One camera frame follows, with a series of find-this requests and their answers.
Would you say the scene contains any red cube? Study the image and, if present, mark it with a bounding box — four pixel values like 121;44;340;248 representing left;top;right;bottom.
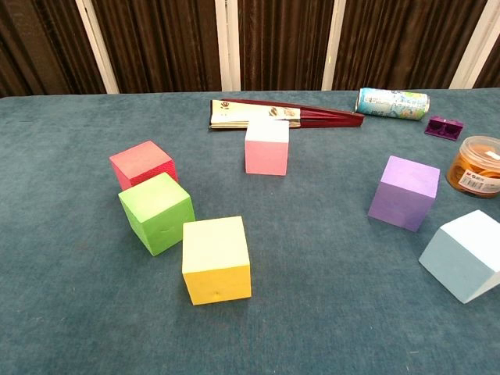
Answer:
109;140;180;191

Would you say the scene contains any purple cube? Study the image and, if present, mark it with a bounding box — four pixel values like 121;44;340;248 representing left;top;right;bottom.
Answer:
367;155;441;233

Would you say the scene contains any light blue cube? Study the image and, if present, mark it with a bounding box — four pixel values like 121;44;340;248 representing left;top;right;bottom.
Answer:
418;209;500;305

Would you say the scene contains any pink cube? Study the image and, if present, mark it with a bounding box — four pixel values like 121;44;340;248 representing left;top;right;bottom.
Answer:
244;119;291;177

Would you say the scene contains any yellow cube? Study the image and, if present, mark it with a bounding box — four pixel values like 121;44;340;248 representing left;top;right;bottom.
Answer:
181;215;252;306

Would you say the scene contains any red folding paper fan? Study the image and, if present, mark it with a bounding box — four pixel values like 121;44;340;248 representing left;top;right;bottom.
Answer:
208;98;366;131

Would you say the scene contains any green cube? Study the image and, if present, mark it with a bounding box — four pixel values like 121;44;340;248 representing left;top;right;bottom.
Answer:
117;172;196;258

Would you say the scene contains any teal felt table cover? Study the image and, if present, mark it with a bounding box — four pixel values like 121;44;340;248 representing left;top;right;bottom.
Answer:
0;88;500;375

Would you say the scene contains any printed drink can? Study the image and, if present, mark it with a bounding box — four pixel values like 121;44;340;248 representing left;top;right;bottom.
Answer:
354;87;431;122

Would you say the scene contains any dark brown curtain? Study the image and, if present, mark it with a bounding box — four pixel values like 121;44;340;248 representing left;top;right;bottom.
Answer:
0;0;500;98

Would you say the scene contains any small purple plastic brick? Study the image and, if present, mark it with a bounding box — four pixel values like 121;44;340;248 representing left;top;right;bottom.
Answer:
424;116;466;141

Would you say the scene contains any clear tub of rubber bands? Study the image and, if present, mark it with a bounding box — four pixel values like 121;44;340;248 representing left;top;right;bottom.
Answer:
445;135;500;199

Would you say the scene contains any white partition frame post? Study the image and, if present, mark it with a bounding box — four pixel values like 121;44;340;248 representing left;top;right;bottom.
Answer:
214;0;242;93
448;0;500;90
74;0;120;95
320;0;348;91

